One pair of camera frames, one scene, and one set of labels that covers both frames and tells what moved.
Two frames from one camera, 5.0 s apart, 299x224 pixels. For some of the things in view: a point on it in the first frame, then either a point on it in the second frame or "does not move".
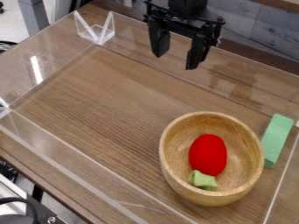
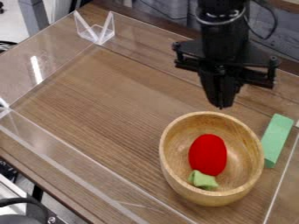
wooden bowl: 245,162 does not move
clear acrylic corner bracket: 96,33 does not move
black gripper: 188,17 to 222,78
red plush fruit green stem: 209,153 does not move
